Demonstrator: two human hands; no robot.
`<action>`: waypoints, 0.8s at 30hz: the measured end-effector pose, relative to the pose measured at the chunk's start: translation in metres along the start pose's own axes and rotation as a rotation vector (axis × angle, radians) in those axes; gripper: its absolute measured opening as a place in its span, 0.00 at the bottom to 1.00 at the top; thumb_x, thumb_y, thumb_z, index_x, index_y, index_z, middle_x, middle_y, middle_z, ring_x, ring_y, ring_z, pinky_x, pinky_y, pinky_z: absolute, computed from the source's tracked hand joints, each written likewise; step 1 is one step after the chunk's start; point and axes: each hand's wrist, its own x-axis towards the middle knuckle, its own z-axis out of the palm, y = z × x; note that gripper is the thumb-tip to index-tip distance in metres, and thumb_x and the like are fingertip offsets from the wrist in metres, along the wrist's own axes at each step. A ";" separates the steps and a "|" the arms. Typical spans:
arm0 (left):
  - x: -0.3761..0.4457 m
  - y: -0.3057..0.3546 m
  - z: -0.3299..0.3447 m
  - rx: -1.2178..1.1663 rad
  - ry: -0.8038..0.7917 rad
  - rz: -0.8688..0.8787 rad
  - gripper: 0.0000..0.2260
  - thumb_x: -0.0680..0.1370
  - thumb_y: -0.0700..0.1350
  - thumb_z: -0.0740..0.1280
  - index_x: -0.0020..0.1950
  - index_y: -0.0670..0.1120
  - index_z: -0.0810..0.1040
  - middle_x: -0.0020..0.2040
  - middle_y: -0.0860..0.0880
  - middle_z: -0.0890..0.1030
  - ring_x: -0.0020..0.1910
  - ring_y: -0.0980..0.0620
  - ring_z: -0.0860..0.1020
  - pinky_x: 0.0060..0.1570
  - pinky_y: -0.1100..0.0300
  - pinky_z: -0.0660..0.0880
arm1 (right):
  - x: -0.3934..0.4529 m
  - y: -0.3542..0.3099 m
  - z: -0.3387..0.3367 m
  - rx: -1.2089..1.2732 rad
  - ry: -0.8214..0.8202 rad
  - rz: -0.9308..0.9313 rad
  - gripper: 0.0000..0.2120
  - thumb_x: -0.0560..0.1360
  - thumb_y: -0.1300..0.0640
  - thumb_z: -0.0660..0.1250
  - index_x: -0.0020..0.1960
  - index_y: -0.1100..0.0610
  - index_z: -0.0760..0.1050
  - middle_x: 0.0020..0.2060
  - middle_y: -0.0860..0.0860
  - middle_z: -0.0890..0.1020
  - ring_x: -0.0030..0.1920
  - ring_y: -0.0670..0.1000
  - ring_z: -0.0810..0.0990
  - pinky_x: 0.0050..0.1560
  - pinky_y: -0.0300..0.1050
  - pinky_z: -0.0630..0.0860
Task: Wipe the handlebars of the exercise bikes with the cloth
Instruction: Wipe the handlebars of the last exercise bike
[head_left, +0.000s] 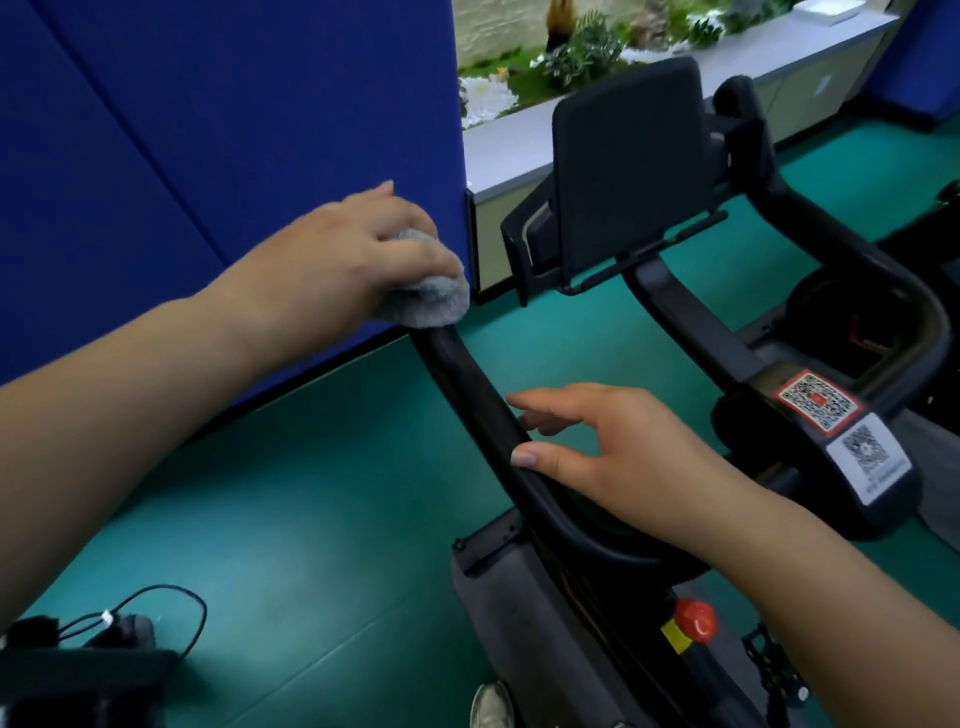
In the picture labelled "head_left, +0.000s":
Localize black power cable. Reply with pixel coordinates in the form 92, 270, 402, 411
56, 584, 210, 661

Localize person's right hand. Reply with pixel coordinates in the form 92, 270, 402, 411
506, 382, 774, 560

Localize green moss bed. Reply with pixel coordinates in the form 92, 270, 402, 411
458, 44, 646, 114

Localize grey-topped beige cabinet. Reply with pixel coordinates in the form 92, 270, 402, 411
461, 7, 901, 295

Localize tall plant with orange tuft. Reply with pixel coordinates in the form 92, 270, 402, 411
545, 0, 580, 52

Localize black tablet holder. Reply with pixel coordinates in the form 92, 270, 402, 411
500, 56, 733, 307

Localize person's white left shoe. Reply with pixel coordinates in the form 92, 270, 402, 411
470, 680, 517, 728

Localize person's right forearm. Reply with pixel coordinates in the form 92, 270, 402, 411
708, 494, 960, 728

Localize black treadmill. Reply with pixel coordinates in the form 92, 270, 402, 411
0, 614, 181, 728

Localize white pebble path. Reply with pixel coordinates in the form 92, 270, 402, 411
458, 29, 725, 130

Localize person's left hand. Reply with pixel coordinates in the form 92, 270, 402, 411
202, 179, 466, 373

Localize grey stacked rock sculpture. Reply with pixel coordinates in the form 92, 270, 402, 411
633, 0, 671, 48

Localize blue padded column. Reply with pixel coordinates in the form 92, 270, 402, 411
0, 0, 472, 410
862, 0, 960, 127

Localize person's left forearm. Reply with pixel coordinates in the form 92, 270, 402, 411
0, 288, 264, 631

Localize variegated leaf plant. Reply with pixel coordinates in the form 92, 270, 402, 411
541, 8, 625, 90

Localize white plastic tray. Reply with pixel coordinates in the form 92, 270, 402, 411
793, 0, 869, 28

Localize grey cleaning cloth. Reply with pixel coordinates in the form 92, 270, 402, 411
374, 228, 472, 330

